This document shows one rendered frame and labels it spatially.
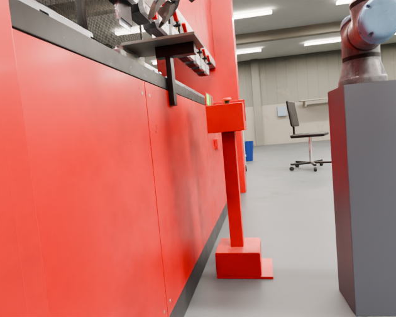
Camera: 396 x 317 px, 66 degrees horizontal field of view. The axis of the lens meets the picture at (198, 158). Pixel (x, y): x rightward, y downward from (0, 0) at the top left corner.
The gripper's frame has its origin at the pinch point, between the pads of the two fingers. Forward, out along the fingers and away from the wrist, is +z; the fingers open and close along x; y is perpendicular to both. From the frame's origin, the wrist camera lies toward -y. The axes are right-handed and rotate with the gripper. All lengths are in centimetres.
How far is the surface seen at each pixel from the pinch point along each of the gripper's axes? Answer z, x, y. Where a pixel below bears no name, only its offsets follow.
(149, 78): 17.1, 8.3, -15.0
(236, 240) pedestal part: 63, -54, -54
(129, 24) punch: 5.1, -6.3, 17.3
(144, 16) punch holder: -1.4, -18.8, 24.4
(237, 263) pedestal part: 69, -48, -61
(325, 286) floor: 54, -52, -94
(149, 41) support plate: 7.1, -0.5, -0.7
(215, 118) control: 19.8, -37.2, -19.9
